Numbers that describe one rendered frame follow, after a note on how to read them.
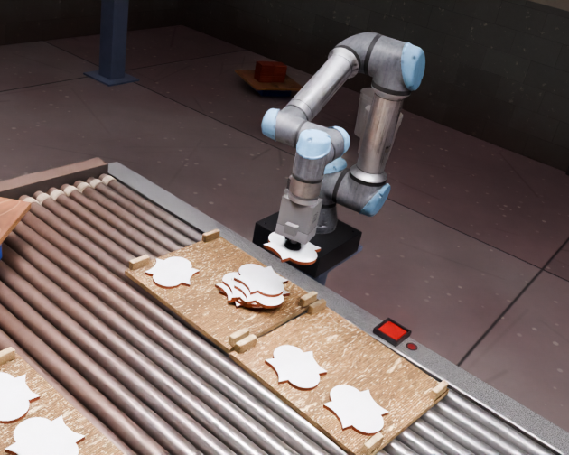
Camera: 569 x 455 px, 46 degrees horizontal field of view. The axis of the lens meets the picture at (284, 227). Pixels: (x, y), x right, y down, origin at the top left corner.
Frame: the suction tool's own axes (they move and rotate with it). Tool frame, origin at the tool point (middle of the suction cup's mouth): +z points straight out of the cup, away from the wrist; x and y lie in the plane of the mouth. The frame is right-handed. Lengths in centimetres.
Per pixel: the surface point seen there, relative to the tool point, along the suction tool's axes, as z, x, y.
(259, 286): 13.2, -1.7, -6.1
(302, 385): 17.3, -25.1, 17.4
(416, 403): 18.4, -13.4, 42.1
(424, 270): 112, 212, 12
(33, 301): 21, -34, -53
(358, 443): 18, -33, 34
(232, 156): 112, 269, -149
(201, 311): 18.4, -14.0, -15.8
